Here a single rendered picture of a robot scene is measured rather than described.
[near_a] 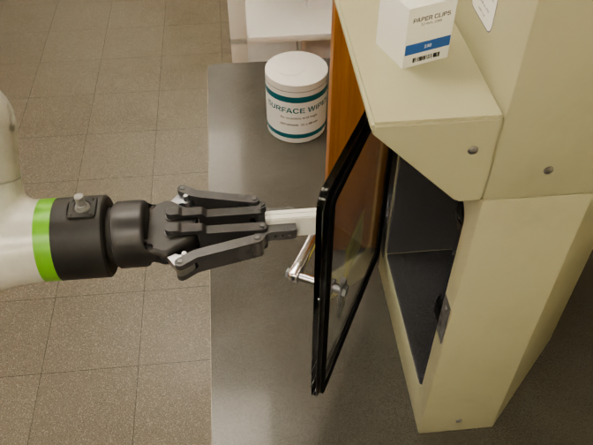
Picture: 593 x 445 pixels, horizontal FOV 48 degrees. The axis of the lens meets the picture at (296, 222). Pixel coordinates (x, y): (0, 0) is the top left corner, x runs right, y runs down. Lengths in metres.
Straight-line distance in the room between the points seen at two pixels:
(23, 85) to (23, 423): 1.83
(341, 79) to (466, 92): 0.39
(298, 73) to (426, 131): 0.83
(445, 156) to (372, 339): 0.56
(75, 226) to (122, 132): 2.37
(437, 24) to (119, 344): 1.84
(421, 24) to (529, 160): 0.16
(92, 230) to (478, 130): 0.40
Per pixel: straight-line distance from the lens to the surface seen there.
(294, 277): 0.84
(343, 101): 1.01
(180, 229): 0.74
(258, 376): 1.07
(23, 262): 0.76
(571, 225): 0.73
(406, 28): 0.62
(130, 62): 3.57
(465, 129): 0.60
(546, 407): 1.11
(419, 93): 0.61
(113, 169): 2.91
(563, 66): 0.59
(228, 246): 0.72
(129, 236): 0.73
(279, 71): 1.40
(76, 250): 0.74
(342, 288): 0.83
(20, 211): 0.76
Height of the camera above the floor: 1.85
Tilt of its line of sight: 46 degrees down
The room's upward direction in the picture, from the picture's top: straight up
